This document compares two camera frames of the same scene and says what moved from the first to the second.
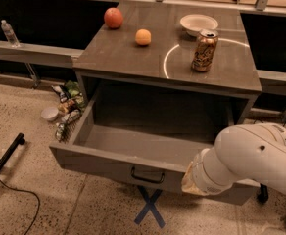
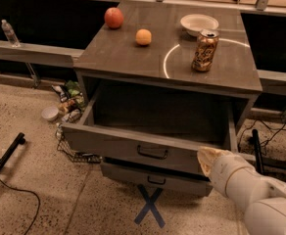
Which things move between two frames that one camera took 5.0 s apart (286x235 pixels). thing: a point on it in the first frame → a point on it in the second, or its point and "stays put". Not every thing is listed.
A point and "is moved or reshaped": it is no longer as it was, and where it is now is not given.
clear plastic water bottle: [10, 34] stays put
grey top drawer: [148, 141] is moved or reshaped
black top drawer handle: [146, 178] → [152, 156]
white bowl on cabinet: [193, 23] stays put
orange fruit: [143, 37] stays put
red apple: [114, 18] stays put
